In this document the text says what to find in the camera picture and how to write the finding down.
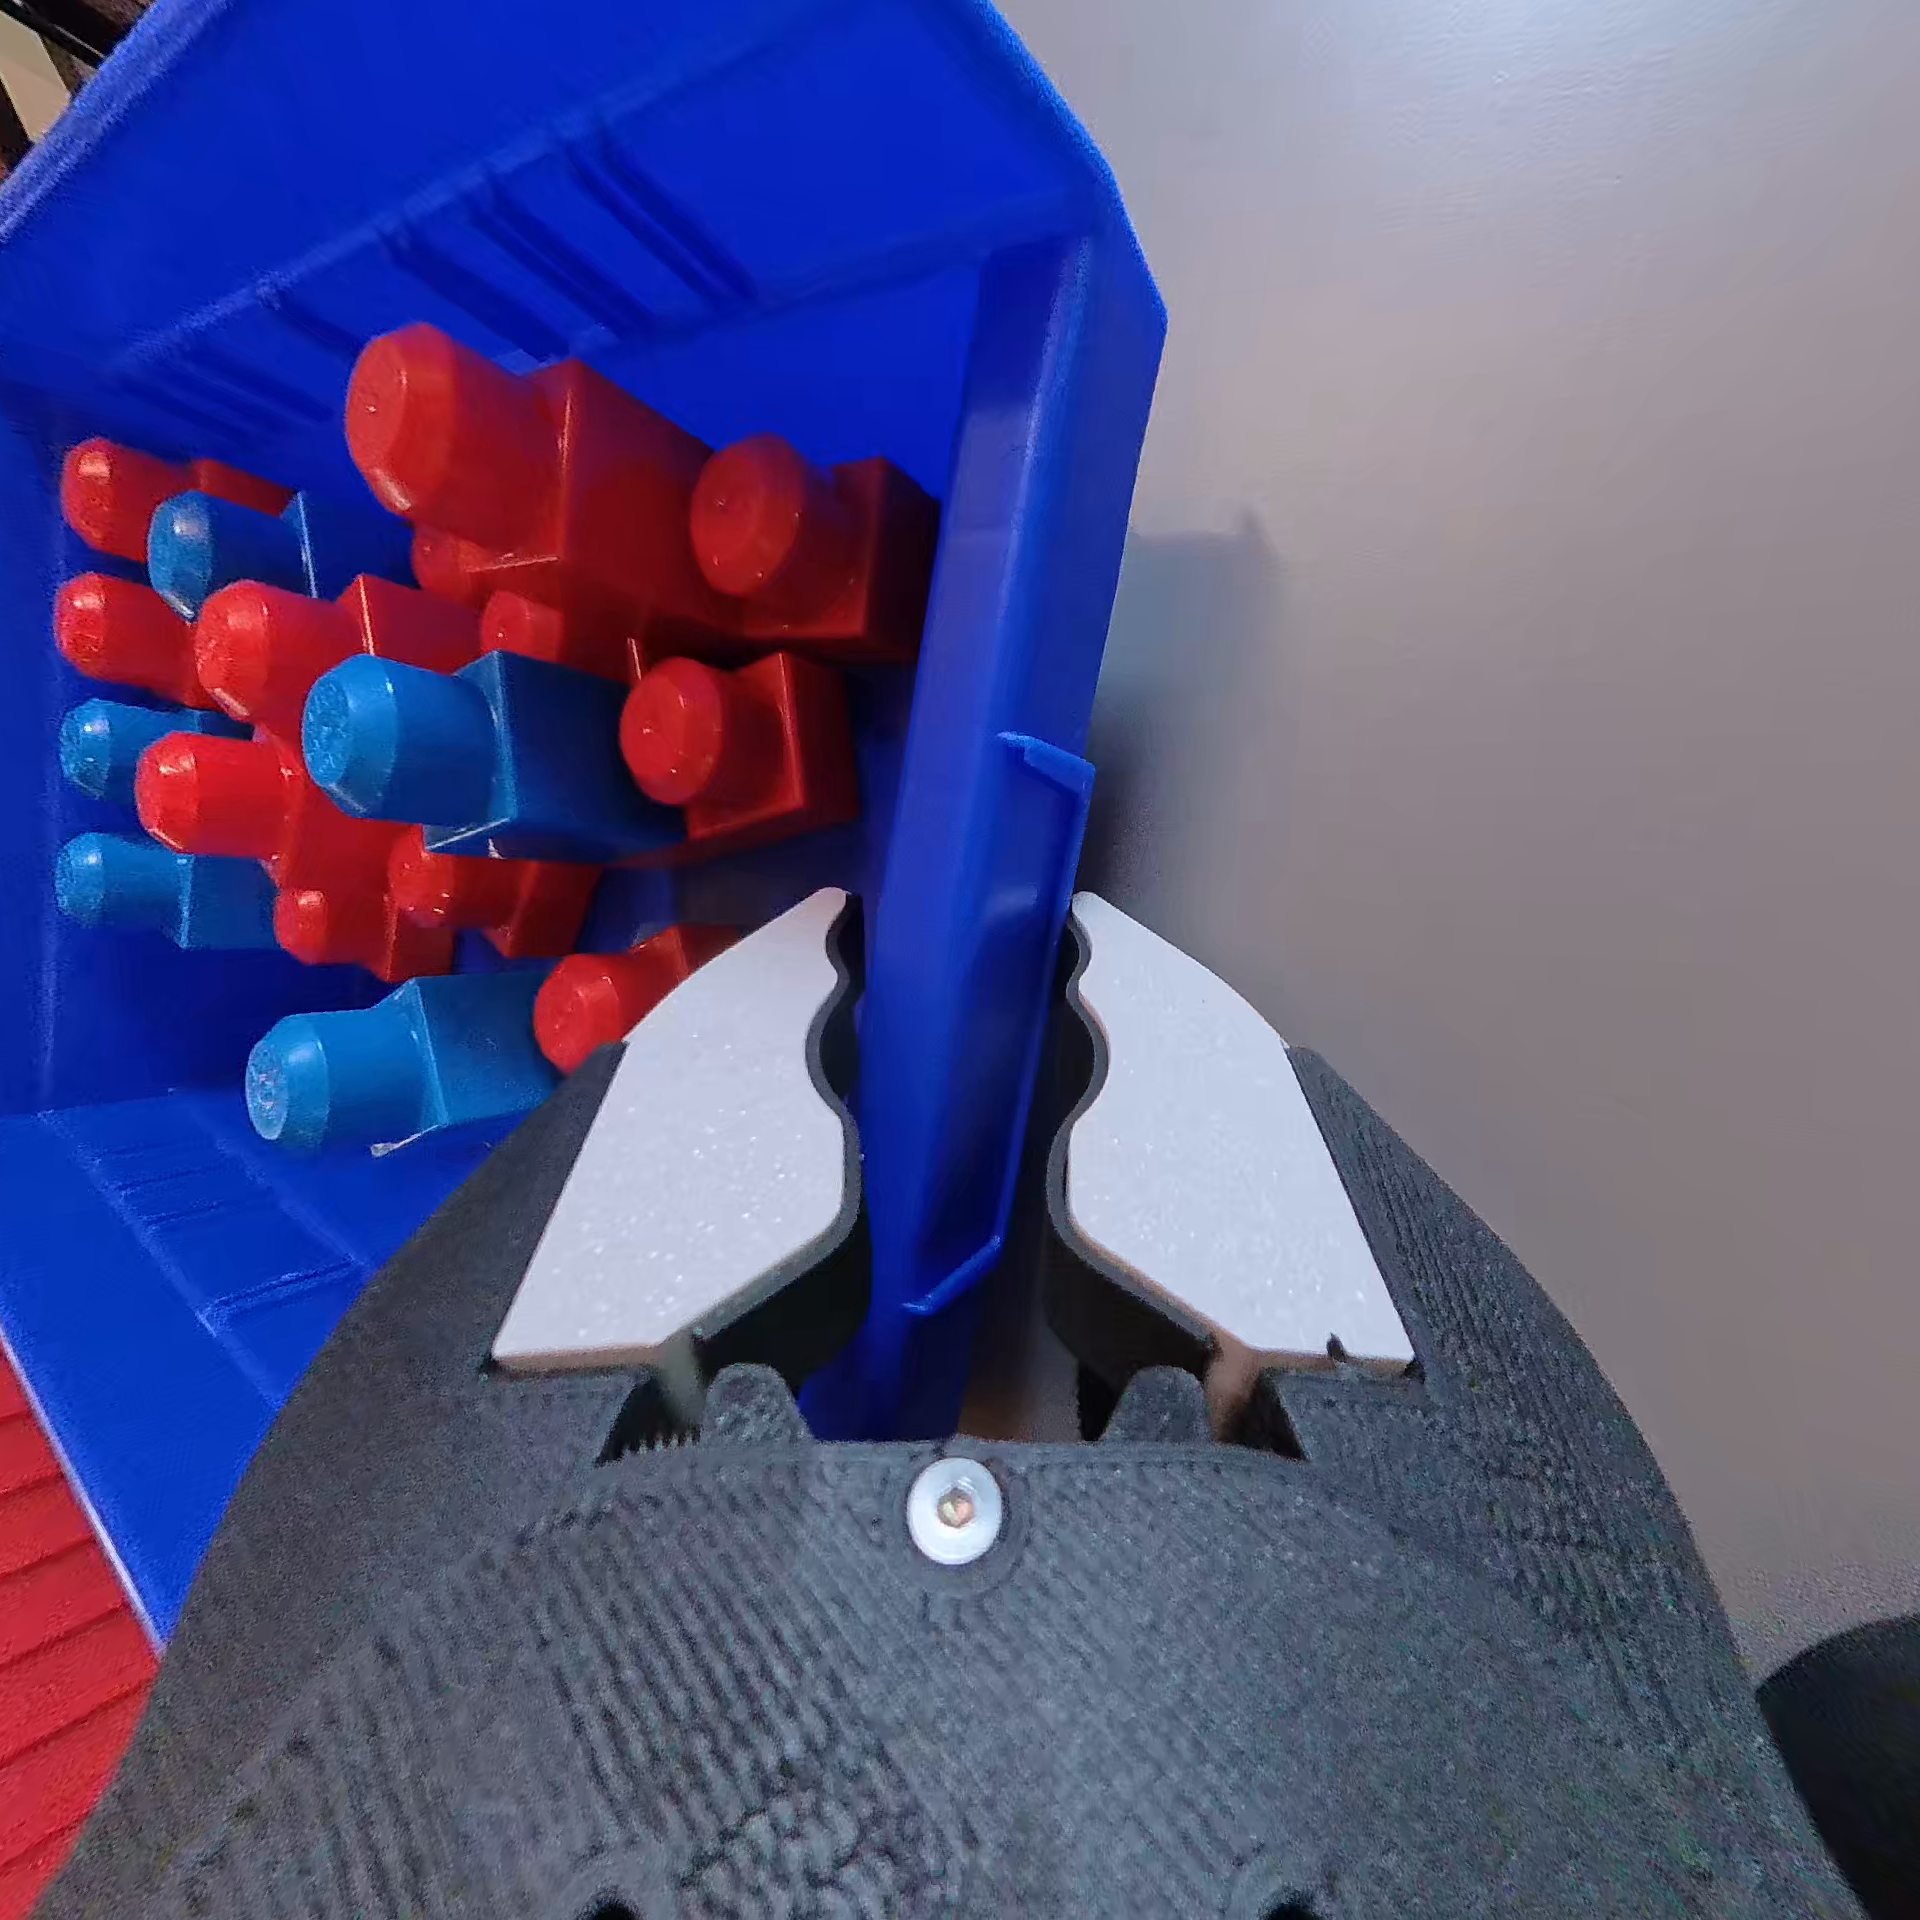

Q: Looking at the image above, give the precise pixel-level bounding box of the blue plastic bin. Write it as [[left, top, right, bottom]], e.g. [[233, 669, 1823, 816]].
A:
[[0, 0, 1169, 1644]]

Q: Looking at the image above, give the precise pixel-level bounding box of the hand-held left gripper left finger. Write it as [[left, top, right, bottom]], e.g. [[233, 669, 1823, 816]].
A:
[[491, 889, 872, 1440]]

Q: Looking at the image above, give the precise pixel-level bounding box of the heap of joined mega blocks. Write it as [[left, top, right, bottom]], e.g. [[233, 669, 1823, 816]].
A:
[[52, 323, 942, 1154]]

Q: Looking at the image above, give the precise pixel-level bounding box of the black armrest pad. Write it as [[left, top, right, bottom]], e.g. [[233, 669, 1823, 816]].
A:
[[1755, 1620, 1920, 1920]]

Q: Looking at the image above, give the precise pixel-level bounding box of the red plastic bin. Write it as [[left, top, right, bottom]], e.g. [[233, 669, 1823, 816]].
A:
[[0, 1334, 164, 1876]]

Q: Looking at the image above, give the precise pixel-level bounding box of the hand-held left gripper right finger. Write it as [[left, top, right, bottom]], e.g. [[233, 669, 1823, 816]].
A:
[[1044, 892, 1420, 1440]]

